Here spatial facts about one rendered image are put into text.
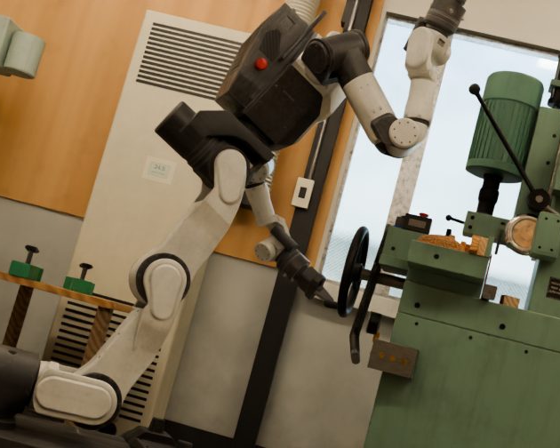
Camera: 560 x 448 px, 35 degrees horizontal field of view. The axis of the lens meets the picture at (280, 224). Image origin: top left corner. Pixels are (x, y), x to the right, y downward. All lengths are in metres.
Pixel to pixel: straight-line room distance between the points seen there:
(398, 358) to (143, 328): 0.68
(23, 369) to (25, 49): 2.03
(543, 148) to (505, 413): 0.79
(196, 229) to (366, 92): 0.57
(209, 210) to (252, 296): 1.71
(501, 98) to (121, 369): 1.36
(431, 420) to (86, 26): 2.71
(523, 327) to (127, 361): 1.06
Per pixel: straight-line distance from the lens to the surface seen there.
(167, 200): 3.86
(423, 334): 2.53
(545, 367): 2.53
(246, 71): 2.42
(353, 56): 2.34
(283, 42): 2.47
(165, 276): 2.32
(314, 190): 4.01
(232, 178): 2.38
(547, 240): 2.59
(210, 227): 2.38
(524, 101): 2.81
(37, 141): 4.38
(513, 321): 2.54
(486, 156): 2.75
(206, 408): 4.07
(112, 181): 3.93
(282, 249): 2.85
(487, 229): 2.75
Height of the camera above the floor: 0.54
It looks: 7 degrees up
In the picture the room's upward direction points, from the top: 15 degrees clockwise
